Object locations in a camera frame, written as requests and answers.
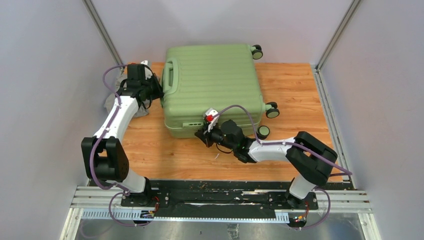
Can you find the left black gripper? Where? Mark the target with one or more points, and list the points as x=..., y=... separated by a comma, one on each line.
x=159, y=93

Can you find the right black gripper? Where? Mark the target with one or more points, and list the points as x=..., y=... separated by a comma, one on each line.
x=205, y=138

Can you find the green suitcase wheel front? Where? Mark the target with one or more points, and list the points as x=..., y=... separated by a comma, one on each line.
x=263, y=132

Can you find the green suitcase wheel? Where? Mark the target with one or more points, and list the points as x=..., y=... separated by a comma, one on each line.
x=263, y=132
x=256, y=51

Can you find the green suitcase blue lining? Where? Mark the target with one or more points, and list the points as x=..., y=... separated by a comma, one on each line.
x=219, y=76

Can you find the green suitcase wheel lid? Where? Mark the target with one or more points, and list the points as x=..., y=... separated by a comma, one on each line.
x=271, y=110

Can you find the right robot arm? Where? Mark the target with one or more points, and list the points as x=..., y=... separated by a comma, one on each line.
x=313, y=160

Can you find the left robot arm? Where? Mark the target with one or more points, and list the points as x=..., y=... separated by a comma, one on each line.
x=105, y=160

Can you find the crumpled grey-green cloth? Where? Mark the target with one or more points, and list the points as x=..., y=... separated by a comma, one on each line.
x=113, y=98

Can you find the green suitcase wheel rear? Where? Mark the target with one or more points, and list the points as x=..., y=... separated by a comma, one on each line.
x=256, y=51

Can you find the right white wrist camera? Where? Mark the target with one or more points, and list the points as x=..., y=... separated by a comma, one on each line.
x=211, y=117

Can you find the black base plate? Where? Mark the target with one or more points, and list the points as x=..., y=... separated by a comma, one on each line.
x=220, y=199

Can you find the aluminium frame rail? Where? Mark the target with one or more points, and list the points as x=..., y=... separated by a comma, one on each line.
x=344, y=213

